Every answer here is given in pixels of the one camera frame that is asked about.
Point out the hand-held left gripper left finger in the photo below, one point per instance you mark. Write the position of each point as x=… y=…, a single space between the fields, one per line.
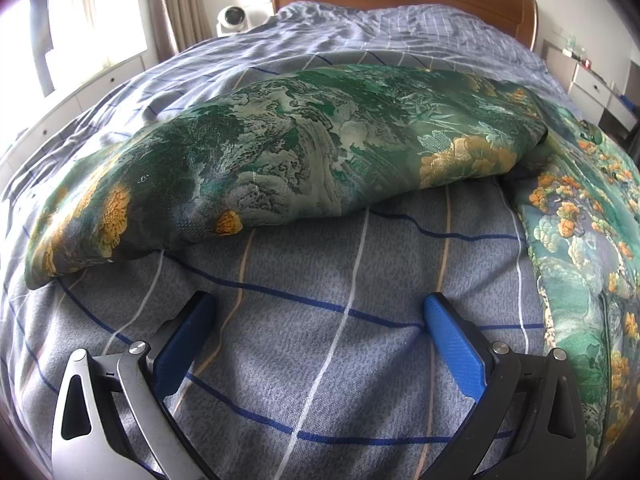
x=182 y=345

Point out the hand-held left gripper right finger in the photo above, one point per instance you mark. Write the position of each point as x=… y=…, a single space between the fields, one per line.
x=452 y=345

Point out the green floral silk garment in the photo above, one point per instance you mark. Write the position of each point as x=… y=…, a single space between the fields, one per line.
x=300 y=145

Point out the blue plaid bed sheet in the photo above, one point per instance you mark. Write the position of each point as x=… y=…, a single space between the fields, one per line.
x=325 y=280

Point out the white windowsill cabinet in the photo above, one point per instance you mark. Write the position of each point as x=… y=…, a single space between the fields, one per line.
x=75 y=95

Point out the white desk with drawers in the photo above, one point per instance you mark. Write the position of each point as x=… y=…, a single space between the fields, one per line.
x=595 y=85

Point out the white round fan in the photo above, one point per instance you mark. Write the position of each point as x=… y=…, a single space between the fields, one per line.
x=233 y=16

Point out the beige curtain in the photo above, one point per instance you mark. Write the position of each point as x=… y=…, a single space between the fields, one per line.
x=182 y=5

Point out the white sheer curtain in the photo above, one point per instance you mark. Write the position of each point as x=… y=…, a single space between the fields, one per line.
x=95 y=10

